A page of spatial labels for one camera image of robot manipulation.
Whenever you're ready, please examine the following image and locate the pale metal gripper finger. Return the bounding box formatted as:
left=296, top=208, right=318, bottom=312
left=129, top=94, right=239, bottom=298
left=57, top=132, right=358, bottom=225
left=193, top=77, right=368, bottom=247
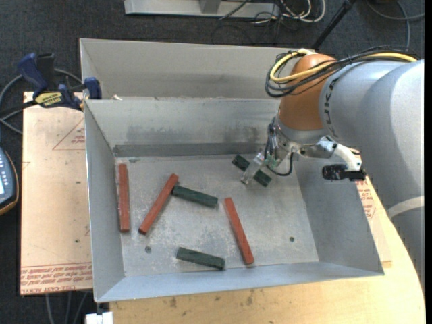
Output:
left=240, top=153, right=264, bottom=184
left=248, top=160, right=268, bottom=186

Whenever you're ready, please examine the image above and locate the dark green block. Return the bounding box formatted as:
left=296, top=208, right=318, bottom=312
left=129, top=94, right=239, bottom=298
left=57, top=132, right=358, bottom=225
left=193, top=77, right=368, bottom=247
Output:
left=171, top=185, right=219, bottom=209
left=232, top=153, right=273, bottom=188
left=175, top=246, right=226, bottom=271

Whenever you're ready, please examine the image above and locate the red-brown flat block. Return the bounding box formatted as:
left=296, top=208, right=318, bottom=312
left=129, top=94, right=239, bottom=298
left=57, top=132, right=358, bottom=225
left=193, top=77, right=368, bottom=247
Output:
left=138, top=173, right=180, bottom=236
left=223, top=196, right=256, bottom=267
left=117, top=163, right=132, bottom=234

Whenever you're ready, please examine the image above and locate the grey metal bin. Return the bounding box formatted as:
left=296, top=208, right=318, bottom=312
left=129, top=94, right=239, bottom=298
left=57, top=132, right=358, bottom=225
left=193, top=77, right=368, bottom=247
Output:
left=79, top=38, right=385, bottom=304

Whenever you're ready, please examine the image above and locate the brown cardboard board red print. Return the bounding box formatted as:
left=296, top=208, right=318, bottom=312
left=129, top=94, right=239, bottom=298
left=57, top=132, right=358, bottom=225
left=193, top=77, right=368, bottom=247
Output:
left=20, top=91, right=394, bottom=296

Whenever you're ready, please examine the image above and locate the black cylinder on white bracket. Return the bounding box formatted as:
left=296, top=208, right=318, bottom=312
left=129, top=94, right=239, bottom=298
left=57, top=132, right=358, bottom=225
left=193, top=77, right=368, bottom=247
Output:
left=317, top=141, right=367, bottom=182

